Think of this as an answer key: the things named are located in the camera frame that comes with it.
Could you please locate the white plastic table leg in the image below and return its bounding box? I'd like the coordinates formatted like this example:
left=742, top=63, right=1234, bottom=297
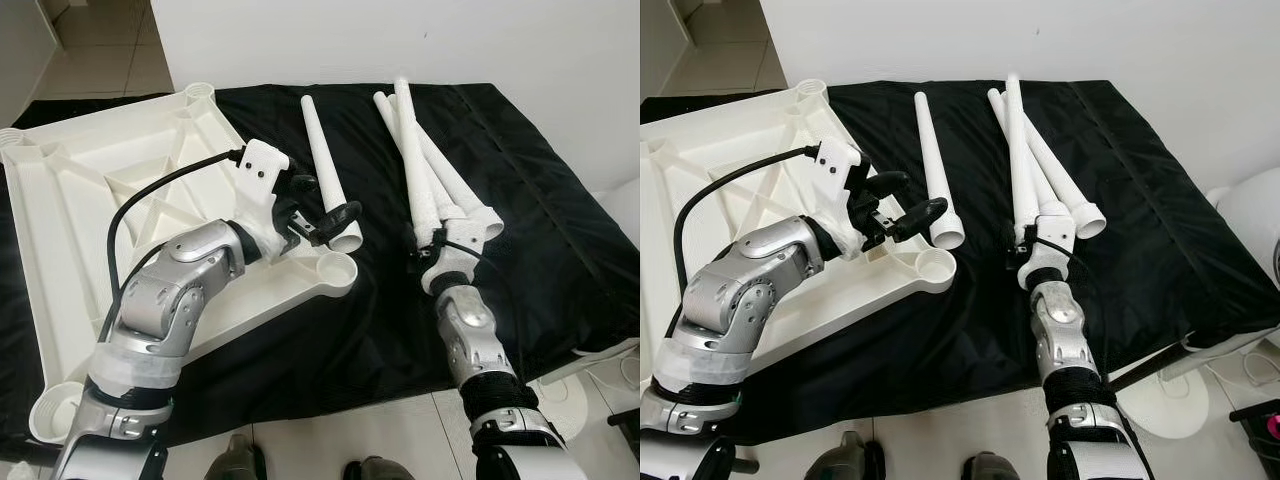
left=415, top=120, right=506, bottom=241
left=300, top=93, right=364, bottom=253
left=393, top=76, right=443, bottom=246
left=986, top=88, right=1073, bottom=226
left=373, top=91, right=471, bottom=223
left=912, top=90, right=968, bottom=251
left=1003, top=73, right=1041, bottom=246
left=1025, top=120, right=1109, bottom=241

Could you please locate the white plastic table top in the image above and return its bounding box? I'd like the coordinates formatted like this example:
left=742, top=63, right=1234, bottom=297
left=640, top=80, right=958, bottom=401
left=0, top=82, right=359, bottom=444

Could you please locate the black quilted cloth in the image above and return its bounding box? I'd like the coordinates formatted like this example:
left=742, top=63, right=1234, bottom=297
left=640, top=78, right=1251, bottom=446
left=0, top=82, right=641, bottom=451

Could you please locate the dark metal bar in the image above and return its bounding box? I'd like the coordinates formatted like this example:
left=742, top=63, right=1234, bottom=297
left=1103, top=343, right=1193, bottom=393

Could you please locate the grey robot left leg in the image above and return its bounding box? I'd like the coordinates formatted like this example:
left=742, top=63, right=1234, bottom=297
left=203, top=433, right=269, bottom=480
left=805, top=430, right=886, bottom=480

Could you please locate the black rack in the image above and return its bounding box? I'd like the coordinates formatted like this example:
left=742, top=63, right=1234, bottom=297
left=1228, top=398, right=1280, bottom=480

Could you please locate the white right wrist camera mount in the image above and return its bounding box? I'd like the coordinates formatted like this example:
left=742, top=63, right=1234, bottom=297
left=1015, top=210, right=1081, bottom=291
left=418, top=225, right=486, bottom=296

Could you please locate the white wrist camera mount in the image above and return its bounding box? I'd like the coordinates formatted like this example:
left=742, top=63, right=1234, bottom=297
left=800, top=138, right=869, bottom=263
left=418, top=225, right=486, bottom=296
left=1015, top=210, right=1081, bottom=291
left=228, top=140, right=301, bottom=263

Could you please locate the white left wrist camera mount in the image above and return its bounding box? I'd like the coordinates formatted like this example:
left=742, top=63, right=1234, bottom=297
left=228, top=140, right=301, bottom=263
left=800, top=138, right=869, bottom=263

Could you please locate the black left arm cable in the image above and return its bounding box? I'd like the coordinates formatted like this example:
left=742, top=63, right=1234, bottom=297
left=97, top=148, right=246, bottom=346
left=672, top=145, right=821, bottom=331

